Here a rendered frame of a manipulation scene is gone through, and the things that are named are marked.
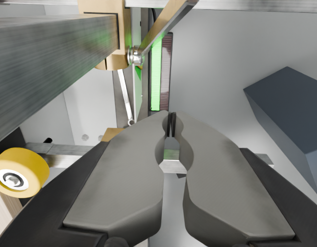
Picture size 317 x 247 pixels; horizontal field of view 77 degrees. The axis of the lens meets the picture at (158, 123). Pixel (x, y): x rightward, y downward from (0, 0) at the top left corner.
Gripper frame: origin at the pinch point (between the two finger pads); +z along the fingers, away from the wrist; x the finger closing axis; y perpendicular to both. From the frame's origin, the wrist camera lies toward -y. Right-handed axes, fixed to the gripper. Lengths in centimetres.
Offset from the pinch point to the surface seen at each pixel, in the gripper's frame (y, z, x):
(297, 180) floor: 103, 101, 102
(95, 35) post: -3.7, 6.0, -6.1
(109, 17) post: -4.7, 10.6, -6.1
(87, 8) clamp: -5.4, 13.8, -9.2
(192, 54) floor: 15, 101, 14
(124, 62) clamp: 0.5, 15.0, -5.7
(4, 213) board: 26.9, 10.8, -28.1
